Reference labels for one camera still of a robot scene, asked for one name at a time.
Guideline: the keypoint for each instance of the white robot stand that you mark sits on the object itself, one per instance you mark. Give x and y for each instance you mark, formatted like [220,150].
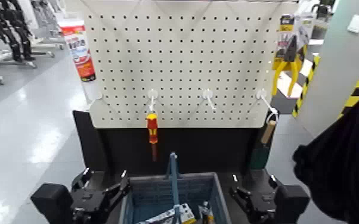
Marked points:
[10,62]
[49,40]

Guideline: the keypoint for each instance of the dark yellow packaged item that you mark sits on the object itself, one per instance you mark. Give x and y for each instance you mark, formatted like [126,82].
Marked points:
[206,214]

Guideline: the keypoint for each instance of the white grey packaged item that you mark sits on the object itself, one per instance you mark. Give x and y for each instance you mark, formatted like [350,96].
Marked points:
[167,216]

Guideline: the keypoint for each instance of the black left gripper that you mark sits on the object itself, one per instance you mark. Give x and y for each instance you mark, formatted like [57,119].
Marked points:
[88,203]

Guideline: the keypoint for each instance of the red white sealant tube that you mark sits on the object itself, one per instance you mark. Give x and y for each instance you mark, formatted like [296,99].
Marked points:
[81,50]

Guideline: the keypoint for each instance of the packaged yellow pliers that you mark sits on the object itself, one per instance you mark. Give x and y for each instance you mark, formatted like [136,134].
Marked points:
[289,53]

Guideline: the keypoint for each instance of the white pegboard hook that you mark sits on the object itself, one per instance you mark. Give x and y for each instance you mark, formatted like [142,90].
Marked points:
[99,96]
[208,94]
[152,94]
[261,93]

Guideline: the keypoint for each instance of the black back panel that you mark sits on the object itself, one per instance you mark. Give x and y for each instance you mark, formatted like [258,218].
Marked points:
[204,147]

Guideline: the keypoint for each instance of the person in dark jacket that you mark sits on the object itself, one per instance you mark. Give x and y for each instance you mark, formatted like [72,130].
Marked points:
[348,162]

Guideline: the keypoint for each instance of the red yellow screwdriver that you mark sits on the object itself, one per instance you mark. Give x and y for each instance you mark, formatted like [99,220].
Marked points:
[152,128]

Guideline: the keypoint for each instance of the teal metal frame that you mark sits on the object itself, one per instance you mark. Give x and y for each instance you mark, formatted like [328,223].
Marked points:
[174,181]

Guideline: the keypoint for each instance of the white wall switch plate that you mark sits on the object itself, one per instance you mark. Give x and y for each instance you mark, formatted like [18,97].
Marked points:
[356,23]

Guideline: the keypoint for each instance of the blue-grey plastic crate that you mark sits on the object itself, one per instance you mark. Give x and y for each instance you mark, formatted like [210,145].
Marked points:
[151,194]

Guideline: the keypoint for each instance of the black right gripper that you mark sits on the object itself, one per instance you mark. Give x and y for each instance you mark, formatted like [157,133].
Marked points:
[262,206]

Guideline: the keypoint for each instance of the white pegboard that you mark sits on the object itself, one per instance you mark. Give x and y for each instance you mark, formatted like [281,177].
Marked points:
[179,62]

